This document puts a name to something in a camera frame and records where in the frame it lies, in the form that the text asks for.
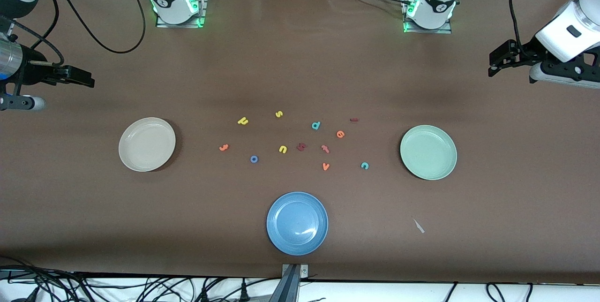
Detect beige round plate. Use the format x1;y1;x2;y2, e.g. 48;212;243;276
119;117;176;172

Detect light green round plate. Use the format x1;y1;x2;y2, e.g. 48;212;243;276
400;125;458;181

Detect brown table cover sheet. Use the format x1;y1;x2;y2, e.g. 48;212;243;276
0;0;600;285

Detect blue round plate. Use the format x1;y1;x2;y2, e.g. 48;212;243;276
266;192;329;256

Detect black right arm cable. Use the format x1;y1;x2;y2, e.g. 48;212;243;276
35;0;147;54

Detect dark metal camera pole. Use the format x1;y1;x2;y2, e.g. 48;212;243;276
268;264;301;302

